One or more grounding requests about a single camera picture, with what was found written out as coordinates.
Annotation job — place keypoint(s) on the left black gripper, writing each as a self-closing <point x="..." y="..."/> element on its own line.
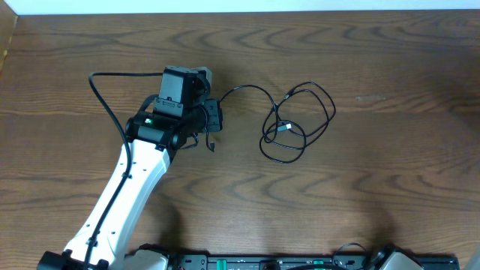
<point x="217" y="119"/>

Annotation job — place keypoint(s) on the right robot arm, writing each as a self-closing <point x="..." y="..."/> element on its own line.
<point x="392" y="257"/>

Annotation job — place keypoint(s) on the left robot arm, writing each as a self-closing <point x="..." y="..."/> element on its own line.
<point x="164" y="122"/>

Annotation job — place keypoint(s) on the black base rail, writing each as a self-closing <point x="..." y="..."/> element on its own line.
<point x="285" y="262"/>

